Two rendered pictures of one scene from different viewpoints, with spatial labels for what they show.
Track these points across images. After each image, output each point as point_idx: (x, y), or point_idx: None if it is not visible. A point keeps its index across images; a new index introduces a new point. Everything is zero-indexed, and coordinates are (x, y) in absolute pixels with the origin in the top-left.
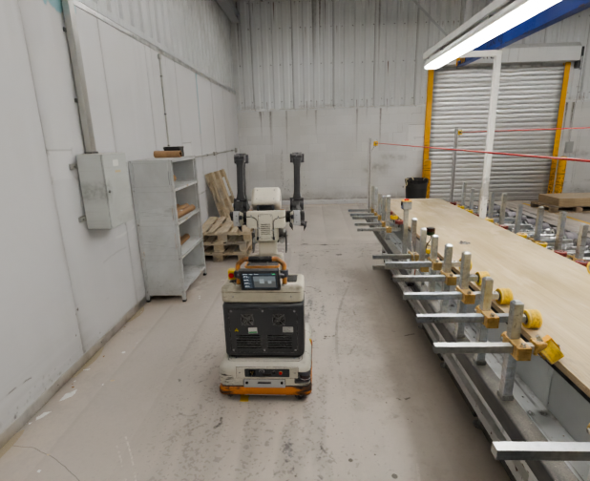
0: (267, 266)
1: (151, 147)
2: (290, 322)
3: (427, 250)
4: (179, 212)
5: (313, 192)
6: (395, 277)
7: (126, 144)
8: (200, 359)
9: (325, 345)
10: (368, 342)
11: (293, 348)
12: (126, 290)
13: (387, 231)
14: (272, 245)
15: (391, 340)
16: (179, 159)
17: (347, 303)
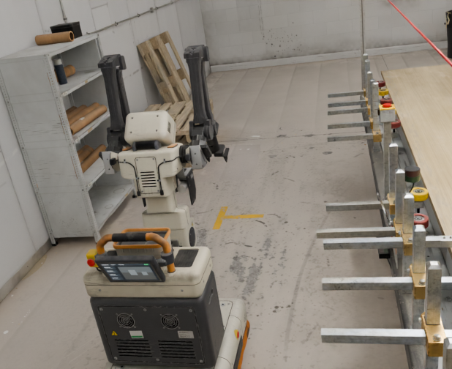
0: (144, 246)
1: (33, 29)
2: (187, 324)
3: (415, 196)
4: (77, 123)
5: (308, 44)
6: (325, 282)
7: None
8: (96, 346)
9: (272, 323)
10: (339, 318)
11: (198, 359)
12: (14, 239)
13: (374, 140)
14: (164, 200)
15: (374, 315)
16: (64, 48)
17: (321, 243)
